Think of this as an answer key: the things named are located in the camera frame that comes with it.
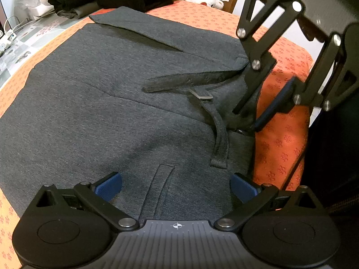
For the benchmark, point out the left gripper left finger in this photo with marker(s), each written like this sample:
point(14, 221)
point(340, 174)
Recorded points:
point(96, 197)

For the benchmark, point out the dark grey trousers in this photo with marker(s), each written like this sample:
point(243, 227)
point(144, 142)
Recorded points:
point(149, 98)

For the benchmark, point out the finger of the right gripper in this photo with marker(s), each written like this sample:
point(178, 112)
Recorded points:
point(244, 106)
point(287, 98)

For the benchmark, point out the white power strip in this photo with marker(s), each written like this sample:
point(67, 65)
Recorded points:
point(7, 40)

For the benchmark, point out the checkered tablecloth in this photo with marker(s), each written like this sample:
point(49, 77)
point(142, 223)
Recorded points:
point(31, 37)

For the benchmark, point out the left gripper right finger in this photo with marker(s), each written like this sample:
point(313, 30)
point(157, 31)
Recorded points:
point(254, 197)

